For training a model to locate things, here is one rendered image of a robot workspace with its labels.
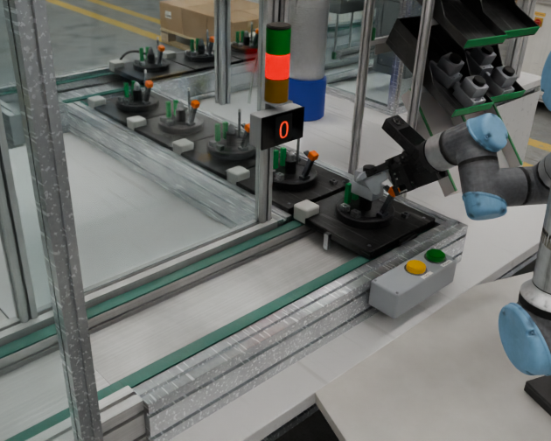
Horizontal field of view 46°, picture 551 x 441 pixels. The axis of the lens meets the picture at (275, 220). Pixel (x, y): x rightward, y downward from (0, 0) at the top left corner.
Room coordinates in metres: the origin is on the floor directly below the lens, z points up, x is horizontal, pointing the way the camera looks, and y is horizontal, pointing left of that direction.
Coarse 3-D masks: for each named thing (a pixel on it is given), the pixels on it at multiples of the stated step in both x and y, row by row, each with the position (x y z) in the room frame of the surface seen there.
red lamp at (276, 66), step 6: (270, 54) 1.30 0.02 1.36; (288, 54) 1.31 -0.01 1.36; (270, 60) 1.30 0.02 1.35; (276, 60) 1.29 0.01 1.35; (282, 60) 1.30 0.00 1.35; (288, 60) 1.31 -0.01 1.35; (270, 66) 1.30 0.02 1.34; (276, 66) 1.29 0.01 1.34; (282, 66) 1.30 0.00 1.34; (288, 66) 1.31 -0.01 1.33; (270, 72) 1.30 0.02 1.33; (276, 72) 1.29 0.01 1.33; (282, 72) 1.30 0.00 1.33; (288, 72) 1.31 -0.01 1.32; (270, 78) 1.30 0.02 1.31; (276, 78) 1.29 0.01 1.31; (282, 78) 1.30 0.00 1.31
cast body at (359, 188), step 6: (360, 168) 1.38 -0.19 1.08; (366, 168) 1.35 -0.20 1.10; (354, 174) 1.37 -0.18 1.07; (378, 174) 1.36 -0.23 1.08; (354, 180) 1.36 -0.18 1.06; (360, 180) 1.35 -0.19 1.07; (354, 186) 1.36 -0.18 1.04; (360, 186) 1.35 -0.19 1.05; (366, 186) 1.34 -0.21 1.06; (354, 192) 1.36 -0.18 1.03; (360, 192) 1.35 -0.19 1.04; (366, 192) 1.34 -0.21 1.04; (372, 192) 1.33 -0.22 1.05; (366, 198) 1.34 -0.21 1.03; (372, 198) 1.33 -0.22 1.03; (378, 198) 1.34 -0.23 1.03
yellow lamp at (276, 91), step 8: (272, 80) 1.30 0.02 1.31; (280, 80) 1.29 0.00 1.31; (288, 80) 1.31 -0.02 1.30; (264, 88) 1.32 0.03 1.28; (272, 88) 1.29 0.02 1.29; (280, 88) 1.29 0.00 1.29; (288, 88) 1.31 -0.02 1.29; (264, 96) 1.31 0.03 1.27; (272, 96) 1.29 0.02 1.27; (280, 96) 1.29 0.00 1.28; (288, 96) 1.32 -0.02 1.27
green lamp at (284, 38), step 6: (270, 30) 1.30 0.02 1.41; (276, 30) 1.30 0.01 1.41; (282, 30) 1.30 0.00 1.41; (288, 30) 1.30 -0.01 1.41; (270, 36) 1.30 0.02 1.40; (276, 36) 1.29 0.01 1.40; (282, 36) 1.30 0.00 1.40; (288, 36) 1.30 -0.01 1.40; (270, 42) 1.30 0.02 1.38; (276, 42) 1.29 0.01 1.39; (282, 42) 1.30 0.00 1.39; (288, 42) 1.30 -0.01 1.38; (270, 48) 1.30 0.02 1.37; (276, 48) 1.29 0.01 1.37; (282, 48) 1.30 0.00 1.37; (288, 48) 1.30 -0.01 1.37; (276, 54) 1.29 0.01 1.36; (282, 54) 1.30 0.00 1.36
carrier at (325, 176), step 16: (288, 160) 1.54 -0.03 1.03; (304, 160) 1.67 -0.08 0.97; (288, 176) 1.52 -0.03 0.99; (320, 176) 1.57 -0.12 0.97; (336, 176) 1.58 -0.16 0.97; (272, 192) 1.46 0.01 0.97; (288, 192) 1.47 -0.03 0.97; (304, 192) 1.47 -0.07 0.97; (320, 192) 1.47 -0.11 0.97; (336, 192) 1.50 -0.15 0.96; (288, 208) 1.38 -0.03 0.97
